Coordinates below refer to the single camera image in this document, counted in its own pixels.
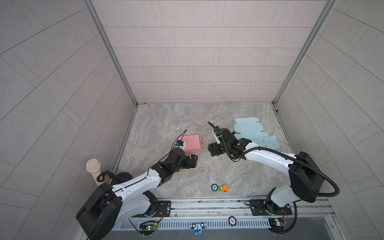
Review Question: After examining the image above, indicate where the pink paper box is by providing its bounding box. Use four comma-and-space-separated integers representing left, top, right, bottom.
182, 135, 203, 154

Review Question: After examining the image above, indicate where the light blue paper box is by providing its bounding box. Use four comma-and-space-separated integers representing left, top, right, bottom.
234, 118, 280, 150

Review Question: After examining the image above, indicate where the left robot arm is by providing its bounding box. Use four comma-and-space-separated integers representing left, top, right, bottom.
76, 148, 198, 240

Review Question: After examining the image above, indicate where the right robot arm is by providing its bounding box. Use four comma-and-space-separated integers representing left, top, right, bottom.
209, 127, 340, 215

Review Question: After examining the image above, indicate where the orange green small toy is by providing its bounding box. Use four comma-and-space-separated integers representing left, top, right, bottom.
219, 185, 229, 192

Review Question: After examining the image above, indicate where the blue red sticker tag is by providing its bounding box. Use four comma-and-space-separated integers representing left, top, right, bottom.
190, 223, 207, 236

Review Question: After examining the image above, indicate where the black round stand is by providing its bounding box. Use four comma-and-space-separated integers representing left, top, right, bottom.
96, 171, 133, 186

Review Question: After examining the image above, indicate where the left green circuit board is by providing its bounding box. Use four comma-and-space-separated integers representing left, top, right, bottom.
139, 221, 159, 236

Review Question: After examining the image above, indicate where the green circuit board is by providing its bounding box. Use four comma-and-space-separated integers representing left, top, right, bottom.
139, 221, 159, 236
268, 218, 288, 232

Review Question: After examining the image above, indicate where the right green circuit board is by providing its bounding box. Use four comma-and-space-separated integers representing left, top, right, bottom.
268, 218, 288, 232

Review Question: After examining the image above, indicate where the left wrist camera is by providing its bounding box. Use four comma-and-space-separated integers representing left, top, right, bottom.
175, 140, 186, 151

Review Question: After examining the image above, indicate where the aluminium rail frame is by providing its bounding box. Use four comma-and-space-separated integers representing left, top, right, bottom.
112, 196, 335, 224

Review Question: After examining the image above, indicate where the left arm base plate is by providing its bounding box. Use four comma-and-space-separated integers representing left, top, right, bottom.
142, 201, 172, 218

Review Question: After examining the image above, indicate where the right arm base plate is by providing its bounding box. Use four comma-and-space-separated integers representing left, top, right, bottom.
248, 199, 293, 216

